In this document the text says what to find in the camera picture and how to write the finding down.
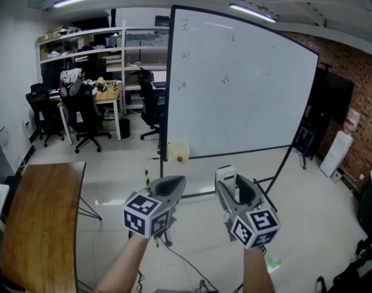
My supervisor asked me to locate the patterned white garment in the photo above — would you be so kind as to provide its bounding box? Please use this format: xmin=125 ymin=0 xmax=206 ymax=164
xmin=59 ymin=68 xmax=83 ymax=98

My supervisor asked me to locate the translucent box with red button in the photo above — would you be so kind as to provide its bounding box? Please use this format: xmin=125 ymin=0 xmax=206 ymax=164
xmin=167 ymin=140 xmax=191 ymax=166

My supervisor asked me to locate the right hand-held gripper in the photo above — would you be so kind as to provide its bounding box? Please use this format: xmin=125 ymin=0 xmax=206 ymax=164
xmin=216 ymin=173 xmax=280 ymax=250

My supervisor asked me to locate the person's left forearm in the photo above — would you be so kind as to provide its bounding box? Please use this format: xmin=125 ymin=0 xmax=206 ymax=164
xmin=93 ymin=235 xmax=150 ymax=293

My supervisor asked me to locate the black office chair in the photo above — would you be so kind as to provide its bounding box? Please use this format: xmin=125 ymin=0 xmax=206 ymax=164
xmin=139 ymin=67 xmax=167 ymax=141
xmin=59 ymin=84 xmax=112 ymax=154
xmin=25 ymin=83 xmax=66 ymax=148

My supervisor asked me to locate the white water dispenser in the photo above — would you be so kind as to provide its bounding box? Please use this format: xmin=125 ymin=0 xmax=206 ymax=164
xmin=319 ymin=129 xmax=354 ymax=177

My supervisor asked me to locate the wooden stick frame model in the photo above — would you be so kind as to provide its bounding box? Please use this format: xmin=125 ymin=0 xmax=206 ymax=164
xmin=102 ymin=79 xmax=118 ymax=93

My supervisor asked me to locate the white eraser block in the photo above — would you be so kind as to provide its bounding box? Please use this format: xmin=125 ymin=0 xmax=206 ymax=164
xmin=215 ymin=165 xmax=238 ymax=195

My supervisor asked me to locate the clear water jug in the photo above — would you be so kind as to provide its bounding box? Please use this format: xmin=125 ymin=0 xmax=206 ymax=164
xmin=344 ymin=108 xmax=361 ymax=134

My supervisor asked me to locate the person's right forearm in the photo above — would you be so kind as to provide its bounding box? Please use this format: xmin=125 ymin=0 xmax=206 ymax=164
xmin=242 ymin=247 xmax=277 ymax=293

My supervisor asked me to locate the black trash bin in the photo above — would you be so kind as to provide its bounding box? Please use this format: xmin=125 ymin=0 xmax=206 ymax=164
xmin=118 ymin=118 xmax=131 ymax=140

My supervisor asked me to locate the black floor cable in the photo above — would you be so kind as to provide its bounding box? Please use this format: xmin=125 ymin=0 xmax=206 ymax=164
xmin=136 ymin=233 xmax=223 ymax=293

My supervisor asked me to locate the narrow white shelving unit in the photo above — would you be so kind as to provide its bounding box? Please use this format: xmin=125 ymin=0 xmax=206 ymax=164
xmin=123 ymin=26 xmax=172 ymax=115

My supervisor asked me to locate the wide white shelving unit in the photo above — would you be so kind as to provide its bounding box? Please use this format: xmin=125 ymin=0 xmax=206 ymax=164
xmin=36 ymin=20 xmax=126 ymax=115

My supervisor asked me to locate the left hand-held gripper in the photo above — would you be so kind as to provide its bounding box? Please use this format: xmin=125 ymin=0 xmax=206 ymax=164
xmin=122 ymin=175 xmax=187 ymax=239

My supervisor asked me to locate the brown wooden table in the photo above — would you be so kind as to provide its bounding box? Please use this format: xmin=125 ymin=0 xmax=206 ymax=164
xmin=0 ymin=162 xmax=87 ymax=293

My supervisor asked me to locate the black computer monitor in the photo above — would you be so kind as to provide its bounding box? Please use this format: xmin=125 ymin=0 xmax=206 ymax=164
xmin=72 ymin=58 xmax=108 ymax=84

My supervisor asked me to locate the small white floor device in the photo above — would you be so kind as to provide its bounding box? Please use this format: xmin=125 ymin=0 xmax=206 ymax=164
xmin=330 ymin=167 xmax=346 ymax=184

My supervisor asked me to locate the large whiteboard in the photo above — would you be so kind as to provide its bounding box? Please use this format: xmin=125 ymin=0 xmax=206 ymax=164
xmin=159 ymin=4 xmax=320 ymax=213

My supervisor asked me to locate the black display on stand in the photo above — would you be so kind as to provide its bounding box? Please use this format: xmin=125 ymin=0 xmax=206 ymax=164
xmin=295 ymin=62 xmax=355 ymax=170

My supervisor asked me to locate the wooden desk with white legs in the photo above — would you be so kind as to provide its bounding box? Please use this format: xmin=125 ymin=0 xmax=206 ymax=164
xmin=57 ymin=82 xmax=123 ymax=145

